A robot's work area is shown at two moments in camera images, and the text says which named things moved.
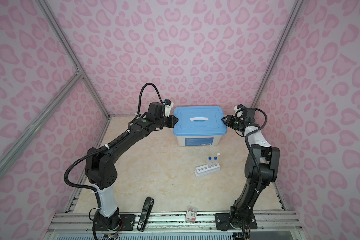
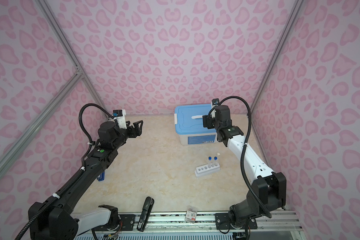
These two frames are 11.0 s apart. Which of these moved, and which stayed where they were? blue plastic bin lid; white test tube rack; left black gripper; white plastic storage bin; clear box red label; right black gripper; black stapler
Moved: white plastic storage bin; right black gripper; left black gripper
Stayed: clear box red label; white test tube rack; blue plastic bin lid; black stapler
